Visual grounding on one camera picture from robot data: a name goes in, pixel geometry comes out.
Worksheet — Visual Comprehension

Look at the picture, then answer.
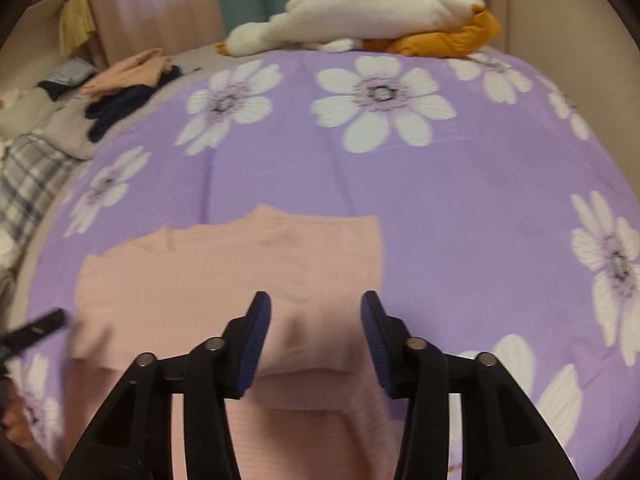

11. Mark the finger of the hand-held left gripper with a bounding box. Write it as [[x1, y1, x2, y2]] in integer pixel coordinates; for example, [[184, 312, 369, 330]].
[[0, 309, 67, 356]]

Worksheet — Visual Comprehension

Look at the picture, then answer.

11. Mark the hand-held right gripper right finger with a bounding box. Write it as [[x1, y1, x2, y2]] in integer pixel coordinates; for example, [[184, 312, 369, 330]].
[[361, 290, 581, 480]]

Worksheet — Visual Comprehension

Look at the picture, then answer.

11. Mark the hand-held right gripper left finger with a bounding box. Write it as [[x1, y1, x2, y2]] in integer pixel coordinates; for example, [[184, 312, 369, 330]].
[[59, 290, 273, 480]]

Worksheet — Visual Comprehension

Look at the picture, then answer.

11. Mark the pink knit sweater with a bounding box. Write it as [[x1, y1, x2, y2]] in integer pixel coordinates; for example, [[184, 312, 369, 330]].
[[64, 204, 401, 480]]

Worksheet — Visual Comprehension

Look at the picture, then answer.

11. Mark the plaid quilt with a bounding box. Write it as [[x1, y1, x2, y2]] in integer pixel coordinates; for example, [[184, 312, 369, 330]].
[[0, 132, 76, 261]]

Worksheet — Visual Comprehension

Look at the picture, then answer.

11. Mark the purple floral blanket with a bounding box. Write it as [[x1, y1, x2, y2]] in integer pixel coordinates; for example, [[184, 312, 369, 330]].
[[10, 50, 640, 480]]

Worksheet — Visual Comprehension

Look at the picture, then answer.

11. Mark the grey pillow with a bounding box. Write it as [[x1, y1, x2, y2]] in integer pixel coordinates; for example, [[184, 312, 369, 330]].
[[37, 95, 108, 161]]

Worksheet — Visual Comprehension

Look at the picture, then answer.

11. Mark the beige pillow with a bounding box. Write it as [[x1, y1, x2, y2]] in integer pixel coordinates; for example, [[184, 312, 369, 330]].
[[0, 87, 58, 141]]

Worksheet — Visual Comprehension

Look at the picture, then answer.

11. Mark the navy garment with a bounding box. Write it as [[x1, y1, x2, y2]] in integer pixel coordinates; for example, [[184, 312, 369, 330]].
[[85, 65, 201, 142]]

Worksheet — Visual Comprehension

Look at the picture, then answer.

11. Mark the blue striped pillow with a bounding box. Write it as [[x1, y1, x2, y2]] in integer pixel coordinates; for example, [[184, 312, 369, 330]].
[[37, 56, 98, 93]]

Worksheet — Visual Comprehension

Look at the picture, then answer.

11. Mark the folded pink garment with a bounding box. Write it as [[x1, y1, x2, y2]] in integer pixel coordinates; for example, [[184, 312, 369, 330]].
[[80, 49, 173, 98]]

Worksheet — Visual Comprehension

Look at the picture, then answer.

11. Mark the yellow tasselled cloth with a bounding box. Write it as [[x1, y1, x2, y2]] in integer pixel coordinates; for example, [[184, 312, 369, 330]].
[[57, 0, 96, 56]]

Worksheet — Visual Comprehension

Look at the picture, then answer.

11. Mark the white goose plush toy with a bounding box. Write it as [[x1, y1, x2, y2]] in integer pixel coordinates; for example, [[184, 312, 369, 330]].
[[216, 0, 502, 58]]

